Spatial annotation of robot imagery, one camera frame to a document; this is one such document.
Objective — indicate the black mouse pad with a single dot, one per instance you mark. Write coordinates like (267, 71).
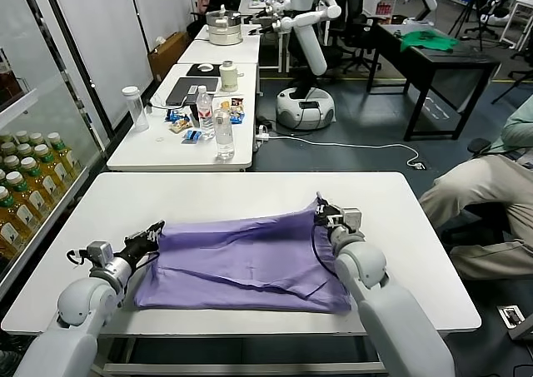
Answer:
(193, 72)

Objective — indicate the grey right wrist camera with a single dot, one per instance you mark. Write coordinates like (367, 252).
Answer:
(352, 219)

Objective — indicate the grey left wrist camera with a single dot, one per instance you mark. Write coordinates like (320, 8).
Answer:
(100, 253)

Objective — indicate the brown cardboard box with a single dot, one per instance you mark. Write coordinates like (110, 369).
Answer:
(166, 56)

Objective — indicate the tall clear water bottle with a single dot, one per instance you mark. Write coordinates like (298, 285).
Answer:
(223, 137)

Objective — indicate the floor socket box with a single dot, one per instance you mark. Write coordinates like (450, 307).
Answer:
(510, 315)

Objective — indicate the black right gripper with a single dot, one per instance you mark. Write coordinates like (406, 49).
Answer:
(335, 218)

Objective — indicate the red label water bottle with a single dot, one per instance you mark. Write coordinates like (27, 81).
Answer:
(205, 115)

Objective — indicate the black table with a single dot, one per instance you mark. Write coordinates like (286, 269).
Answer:
(437, 61)

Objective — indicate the blue striped snack packet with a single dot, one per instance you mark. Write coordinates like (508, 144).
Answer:
(191, 136)

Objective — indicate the small blue snack packet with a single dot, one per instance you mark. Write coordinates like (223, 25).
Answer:
(171, 115)

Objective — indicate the blue white snack packet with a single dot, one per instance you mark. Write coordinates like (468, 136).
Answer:
(236, 119)

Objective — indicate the seated person beige trousers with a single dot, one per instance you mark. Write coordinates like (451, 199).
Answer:
(487, 194)

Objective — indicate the white power strip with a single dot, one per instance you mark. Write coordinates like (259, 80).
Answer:
(260, 133)

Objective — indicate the yellow white snack packet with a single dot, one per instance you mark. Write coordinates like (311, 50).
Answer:
(180, 126)

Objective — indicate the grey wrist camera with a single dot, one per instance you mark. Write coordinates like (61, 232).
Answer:
(100, 253)
(352, 219)

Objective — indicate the cream thermos jug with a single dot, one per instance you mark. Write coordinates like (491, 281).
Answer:
(228, 77)

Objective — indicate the dark snack packet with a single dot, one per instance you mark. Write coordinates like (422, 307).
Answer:
(236, 102)

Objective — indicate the grey laptop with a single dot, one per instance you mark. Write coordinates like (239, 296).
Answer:
(183, 92)

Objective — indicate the white humanoid robot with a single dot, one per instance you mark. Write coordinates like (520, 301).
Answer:
(306, 40)

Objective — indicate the black tripod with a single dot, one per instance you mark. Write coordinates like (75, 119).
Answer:
(479, 15)

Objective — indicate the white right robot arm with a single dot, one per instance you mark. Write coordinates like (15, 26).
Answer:
(391, 310)

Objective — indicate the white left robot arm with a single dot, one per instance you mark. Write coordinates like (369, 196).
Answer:
(71, 310)

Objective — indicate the yellow tea bottle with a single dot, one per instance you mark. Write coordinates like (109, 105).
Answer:
(24, 204)
(60, 152)
(10, 219)
(49, 169)
(36, 139)
(36, 185)
(21, 137)
(7, 148)
(23, 150)

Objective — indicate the white computer mouse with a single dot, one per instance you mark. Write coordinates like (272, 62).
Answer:
(204, 67)

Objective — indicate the black office chair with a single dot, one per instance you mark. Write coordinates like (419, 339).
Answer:
(354, 23)

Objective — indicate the purple t-shirt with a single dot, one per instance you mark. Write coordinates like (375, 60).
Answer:
(241, 260)

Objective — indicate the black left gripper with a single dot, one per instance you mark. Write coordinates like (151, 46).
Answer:
(141, 250)

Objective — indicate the green cloth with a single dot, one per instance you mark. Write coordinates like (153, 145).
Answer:
(429, 42)

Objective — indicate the white table with pot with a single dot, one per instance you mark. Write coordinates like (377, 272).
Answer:
(216, 52)

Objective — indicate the white side table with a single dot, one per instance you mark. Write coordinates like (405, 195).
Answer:
(166, 152)

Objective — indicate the white rice cooker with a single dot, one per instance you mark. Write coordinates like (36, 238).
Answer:
(224, 27)

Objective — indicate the clear tumbler white lid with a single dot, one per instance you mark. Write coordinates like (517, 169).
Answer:
(136, 110)

